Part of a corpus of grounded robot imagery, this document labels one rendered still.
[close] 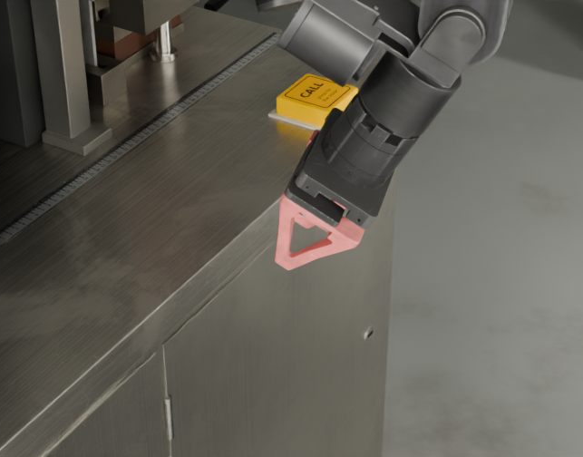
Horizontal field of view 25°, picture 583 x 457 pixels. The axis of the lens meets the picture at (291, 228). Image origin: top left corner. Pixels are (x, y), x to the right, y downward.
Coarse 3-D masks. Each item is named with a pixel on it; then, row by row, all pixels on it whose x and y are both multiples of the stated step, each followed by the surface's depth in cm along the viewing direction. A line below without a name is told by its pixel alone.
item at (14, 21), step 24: (0, 0) 136; (24, 0) 138; (0, 24) 137; (24, 24) 139; (0, 48) 139; (24, 48) 140; (0, 72) 141; (24, 72) 141; (0, 96) 143; (24, 96) 142; (0, 120) 145; (24, 120) 143; (24, 144) 145
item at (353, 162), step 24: (336, 120) 103; (360, 120) 95; (336, 144) 97; (360, 144) 96; (384, 144) 95; (408, 144) 96; (312, 168) 97; (336, 168) 98; (360, 168) 97; (384, 168) 97; (312, 192) 96; (336, 192) 96; (360, 192) 98; (384, 192) 99; (360, 216) 96
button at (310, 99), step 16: (304, 80) 153; (320, 80) 153; (288, 96) 150; (304, 96) 150; (320, 96) 150; (336, 96) 150; (352, 96) 151; (288, 112) 150; (304, 112) 149; (320, 112) 148
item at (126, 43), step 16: (176, 16) 167; (96, 32) 158; (112, 32) 156; (128, 32) 159; (176, 32) 168; (96, 48) 159; (112, 48) 158; (128, 48) 160; (144, 48) 163; (128, 64) 161
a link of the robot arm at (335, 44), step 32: (320, 0) 91; (352, 0) 91; (384, 0) 92; (288, 32) 92; (320, 32) 92; (352, 32) 92; (384, 32) 91; (416, 32) 92; (448, 32) 87; (480, 32) 86; (320, 64) 93; (352, 64) 92; (416, 64) 90; (448, 64) 88
